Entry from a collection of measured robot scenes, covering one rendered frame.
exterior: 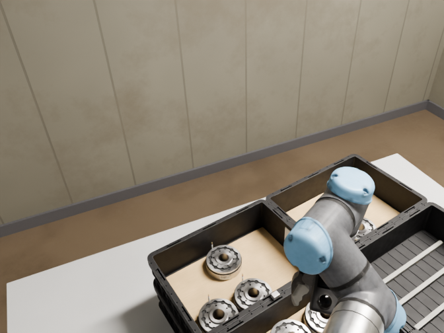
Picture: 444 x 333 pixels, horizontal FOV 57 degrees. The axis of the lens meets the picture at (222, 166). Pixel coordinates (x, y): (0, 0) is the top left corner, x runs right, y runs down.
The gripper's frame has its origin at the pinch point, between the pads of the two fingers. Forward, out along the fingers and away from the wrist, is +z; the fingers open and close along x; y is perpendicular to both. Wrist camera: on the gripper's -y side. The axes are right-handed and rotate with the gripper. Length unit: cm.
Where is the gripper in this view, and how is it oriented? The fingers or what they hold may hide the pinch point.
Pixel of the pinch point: (309, 307)
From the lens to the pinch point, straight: 95.6
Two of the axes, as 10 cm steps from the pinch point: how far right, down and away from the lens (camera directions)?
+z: -0.7, 7.7, 6.3
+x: -9.8, -1.8, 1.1
